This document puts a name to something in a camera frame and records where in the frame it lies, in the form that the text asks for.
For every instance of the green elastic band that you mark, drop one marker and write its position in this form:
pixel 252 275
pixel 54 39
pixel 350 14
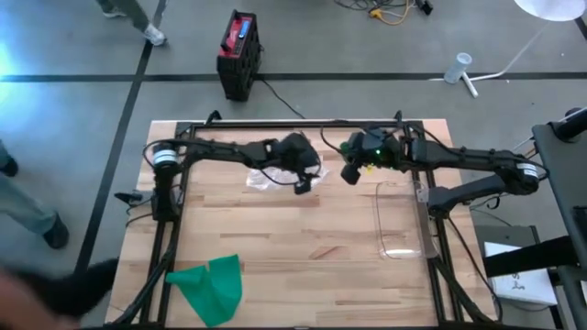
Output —
pixel 215 289

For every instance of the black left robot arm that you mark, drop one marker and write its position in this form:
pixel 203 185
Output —
pixel 206 149

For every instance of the black aluminium table frame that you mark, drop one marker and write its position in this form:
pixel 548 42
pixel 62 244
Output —
pixel 298 124

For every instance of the red and black battery box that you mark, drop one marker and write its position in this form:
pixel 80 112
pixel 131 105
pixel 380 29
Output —
pixel 238 55

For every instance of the white box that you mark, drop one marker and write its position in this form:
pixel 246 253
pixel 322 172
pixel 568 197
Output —
pixel 518 275

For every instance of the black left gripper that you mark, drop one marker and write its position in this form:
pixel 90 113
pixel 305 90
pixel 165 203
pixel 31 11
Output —
pixel 295 153

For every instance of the grey metal cart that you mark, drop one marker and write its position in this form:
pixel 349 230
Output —
pixel 564 183

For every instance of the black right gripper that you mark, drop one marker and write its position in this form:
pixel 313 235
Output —
pixel 367 151

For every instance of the white floor lamp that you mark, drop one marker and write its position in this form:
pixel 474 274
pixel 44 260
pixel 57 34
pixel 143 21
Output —
pixel 550 9

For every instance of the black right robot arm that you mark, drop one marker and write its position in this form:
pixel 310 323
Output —
pixel 468 158

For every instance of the clear plastic bin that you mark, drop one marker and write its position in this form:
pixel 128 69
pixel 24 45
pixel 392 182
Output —
pixel 403 238

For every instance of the person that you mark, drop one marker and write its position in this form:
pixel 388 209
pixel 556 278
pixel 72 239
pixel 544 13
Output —
pixel 27 211
pixel 55 293
pixel 137 16

